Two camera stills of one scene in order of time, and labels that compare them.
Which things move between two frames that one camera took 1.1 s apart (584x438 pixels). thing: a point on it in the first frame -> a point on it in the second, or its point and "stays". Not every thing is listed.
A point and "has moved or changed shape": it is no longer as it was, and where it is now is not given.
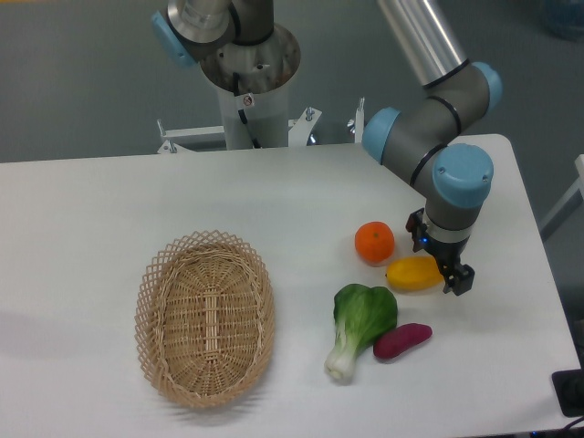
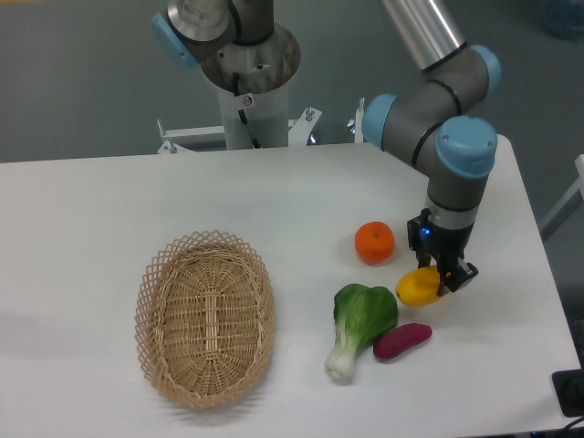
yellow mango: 414,273 has moved or changed shape
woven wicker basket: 204,318 stays
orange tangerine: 375,243 stays
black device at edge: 569,389 stays
